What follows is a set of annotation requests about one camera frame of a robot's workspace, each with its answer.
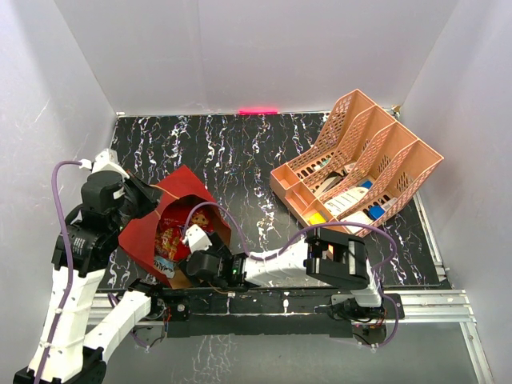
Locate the red paper bag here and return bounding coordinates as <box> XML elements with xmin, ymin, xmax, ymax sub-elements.
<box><xmin>119</xmin><ymin>166</ymin><xmax>231</xmax><ymax>289</ymax></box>

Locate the red cookie snack bag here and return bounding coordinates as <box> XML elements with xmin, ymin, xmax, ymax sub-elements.
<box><xmin>154</xmin><ymin>204</ymin><xmax>194</xmax><ymax>279</ymax></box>

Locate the pink plastic file organizer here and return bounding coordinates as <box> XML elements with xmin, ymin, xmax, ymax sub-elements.
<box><xmin>270</xmin><ymin>89</ymin><xmax>443</xmax><ymax>237</ymax></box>

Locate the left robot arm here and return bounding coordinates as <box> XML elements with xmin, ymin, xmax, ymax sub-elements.
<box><xmin>13</xmin><ymin>170</ymin><xmax>166</xmax><ymax>383</ymax></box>

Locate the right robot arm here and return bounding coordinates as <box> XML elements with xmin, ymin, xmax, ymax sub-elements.
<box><xmin>179</xmin><ymin>225</ymin><xmax>386</xmax><ymax>318</ymax></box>

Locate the yellow cube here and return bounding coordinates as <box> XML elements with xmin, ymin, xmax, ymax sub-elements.
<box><xmin>308</xmin><ymin>212</ymin><xmax>327</xmax><ymax>226</ymax></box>

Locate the pink tape strip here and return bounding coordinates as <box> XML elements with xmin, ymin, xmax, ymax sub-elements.
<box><xmin>238</xmin><ymin>107</ymin><xmax>278</xmax><ymax>115</ymax></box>

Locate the white label card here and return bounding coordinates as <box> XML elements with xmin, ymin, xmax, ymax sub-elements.
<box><xmin>324</xmin><ymin>186</ymin><xmax>369</xmax><ymax>216</ymax></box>

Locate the white card pack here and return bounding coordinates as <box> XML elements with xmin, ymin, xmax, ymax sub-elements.
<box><xmin>341</xmin><ymin>211</ymin><xmax>374</xmax><ymax>234</ymax></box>

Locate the blue cube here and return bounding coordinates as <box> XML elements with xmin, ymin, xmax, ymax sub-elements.
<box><xmin>368</xmin><ymin>206</ymin><xmax>386</xmax><ymax>221</ymax></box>

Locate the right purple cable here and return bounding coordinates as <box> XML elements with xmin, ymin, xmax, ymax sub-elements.
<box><xmin>184</xmin><ymin>201</ymin><xmax>398</xmax><ymax>297</ymax></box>

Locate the purple cable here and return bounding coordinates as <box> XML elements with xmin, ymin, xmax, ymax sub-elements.
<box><xmin>31</xmin><ymin>159</ymin><xmax>93</xmax><ymax>384</ymax></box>
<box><xmin>184</xmin><ymin>201</ymin><xmax>398</xmax><ymax>297</ymax></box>

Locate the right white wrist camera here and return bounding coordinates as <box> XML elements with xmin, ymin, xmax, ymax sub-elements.
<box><xmin>182</xmin><ymin>224</ymin><xmax>212</xmax><ymax>253</ymax></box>

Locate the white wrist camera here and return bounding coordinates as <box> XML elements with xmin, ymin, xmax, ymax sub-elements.
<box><xmin>182</xmin><ymin>224</ymin><xmax>212</xmax><ymax>253</ymax></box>
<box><xmin>79</xmin><ymin>149</ymin><xmax>130</xmax><ymax>179</ymax></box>

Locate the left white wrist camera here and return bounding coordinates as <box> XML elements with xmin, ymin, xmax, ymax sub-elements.
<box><xmin>79</xmin><ymin>149</ymin><xmax>130</xmax><ymax>179</ymax></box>

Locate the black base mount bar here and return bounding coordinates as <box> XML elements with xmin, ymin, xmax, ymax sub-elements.
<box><xmin>129</xmin><ymin>280</ymin><xmax>405</xmax><ymax>343</ymax></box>

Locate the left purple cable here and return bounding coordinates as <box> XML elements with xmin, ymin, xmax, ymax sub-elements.
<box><xmin>31</xmin><ymin>159</ymin><xmax>93</xmax><ymax>384</ymax></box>

